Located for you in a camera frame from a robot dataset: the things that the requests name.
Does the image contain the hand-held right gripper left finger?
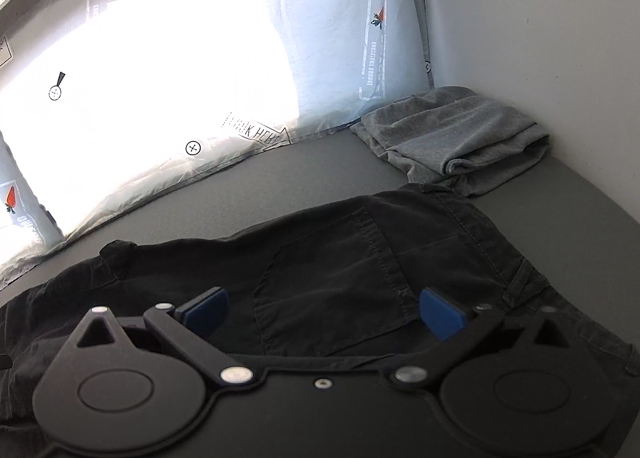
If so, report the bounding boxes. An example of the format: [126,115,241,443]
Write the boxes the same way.
[61,287,256,386]

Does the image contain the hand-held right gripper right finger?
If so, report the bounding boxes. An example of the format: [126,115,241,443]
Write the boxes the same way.
[393,287,581,391]

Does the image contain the black pants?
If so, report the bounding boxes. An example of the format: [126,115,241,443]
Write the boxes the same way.
[0,183,640,431]

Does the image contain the grey folded garment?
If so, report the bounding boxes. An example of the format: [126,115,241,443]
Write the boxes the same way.
[350,86,553,197]

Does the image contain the white carrot print blanket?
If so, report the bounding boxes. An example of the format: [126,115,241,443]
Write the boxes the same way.
[0,0,437,291]

